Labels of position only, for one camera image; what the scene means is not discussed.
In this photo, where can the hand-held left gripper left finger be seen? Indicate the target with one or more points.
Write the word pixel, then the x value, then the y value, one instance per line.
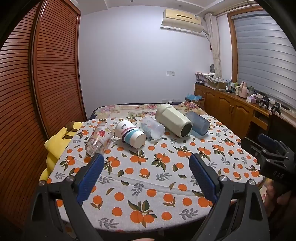
pixel 89 179

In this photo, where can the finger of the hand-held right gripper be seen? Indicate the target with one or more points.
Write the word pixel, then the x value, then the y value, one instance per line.
pixel 268 140
pixel 254 148

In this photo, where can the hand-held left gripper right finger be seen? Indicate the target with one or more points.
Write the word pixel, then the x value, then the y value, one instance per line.
pixel 204 179

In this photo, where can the glass cup with red print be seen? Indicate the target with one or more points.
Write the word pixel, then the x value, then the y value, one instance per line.
pixel 99 138

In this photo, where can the blue translucent cup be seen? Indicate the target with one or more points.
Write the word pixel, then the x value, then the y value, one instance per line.
pixel 200 126

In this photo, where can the white cup with striped bands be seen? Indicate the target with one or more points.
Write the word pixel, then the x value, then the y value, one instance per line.
pixel 128 132

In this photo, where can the cream insulated cup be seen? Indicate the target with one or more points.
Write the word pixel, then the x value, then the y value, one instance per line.
pixel 171 118

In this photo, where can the clear plastic cup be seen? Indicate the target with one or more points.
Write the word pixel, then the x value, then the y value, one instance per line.
pixel 151 127

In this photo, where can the person's right hand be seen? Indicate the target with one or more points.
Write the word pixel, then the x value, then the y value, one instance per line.
pixel 269 197

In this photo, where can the small black device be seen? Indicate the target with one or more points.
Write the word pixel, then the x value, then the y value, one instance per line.
pixel 276 109
pixel 264 101

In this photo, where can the pink tissue pack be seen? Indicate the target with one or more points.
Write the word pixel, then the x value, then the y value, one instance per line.
pixel 252 99

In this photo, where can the wooden sideboard cabinet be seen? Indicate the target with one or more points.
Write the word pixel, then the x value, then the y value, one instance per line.
pixel 231 109

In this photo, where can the yellow plush toy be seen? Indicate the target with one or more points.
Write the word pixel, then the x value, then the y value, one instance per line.
pixel 55 146

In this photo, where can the orange fruit print cloth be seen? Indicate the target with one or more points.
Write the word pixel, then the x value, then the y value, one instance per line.
pixel 161 150

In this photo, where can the pink thermos jug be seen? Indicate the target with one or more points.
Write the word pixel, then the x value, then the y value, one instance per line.
pixel 243 90

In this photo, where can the cardboard box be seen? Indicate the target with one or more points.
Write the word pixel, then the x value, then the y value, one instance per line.
pixel 217 83

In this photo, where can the box with blue contents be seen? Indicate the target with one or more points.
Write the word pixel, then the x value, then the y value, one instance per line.
pixel 194 99

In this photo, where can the grey window blind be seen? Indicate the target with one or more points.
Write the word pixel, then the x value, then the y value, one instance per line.
pixel 263 58

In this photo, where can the floral bedsheet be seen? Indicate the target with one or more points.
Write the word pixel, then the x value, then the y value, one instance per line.
pixel 138 109

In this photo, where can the wooden louvered wardrobe door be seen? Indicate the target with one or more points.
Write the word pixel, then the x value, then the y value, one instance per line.
pixel 16 115
pixel 57 69

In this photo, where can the cream curtain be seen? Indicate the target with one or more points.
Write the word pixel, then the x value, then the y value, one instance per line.
pixel 215 46

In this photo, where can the white wall socket strip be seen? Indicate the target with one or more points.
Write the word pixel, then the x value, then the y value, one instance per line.
pixel 171 100

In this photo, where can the white wall switch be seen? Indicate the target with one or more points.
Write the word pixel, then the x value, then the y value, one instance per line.
pixel 170 73

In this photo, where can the wall air conditioner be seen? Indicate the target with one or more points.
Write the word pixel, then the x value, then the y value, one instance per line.
pixel 182 20

